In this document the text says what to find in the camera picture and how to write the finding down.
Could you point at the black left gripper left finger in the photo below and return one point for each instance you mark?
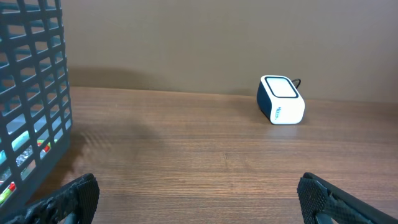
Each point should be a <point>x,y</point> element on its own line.
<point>75,202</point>

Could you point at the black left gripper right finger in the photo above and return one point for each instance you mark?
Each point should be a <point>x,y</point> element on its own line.
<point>322,202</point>

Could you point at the green snack bag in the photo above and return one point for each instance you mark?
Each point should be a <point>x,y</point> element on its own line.
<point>21,158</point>

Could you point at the white barcode scanner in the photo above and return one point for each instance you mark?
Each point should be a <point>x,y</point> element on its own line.
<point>279,99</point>

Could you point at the dark grey plastic basket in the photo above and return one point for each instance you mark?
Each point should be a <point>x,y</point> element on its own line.
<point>35,92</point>

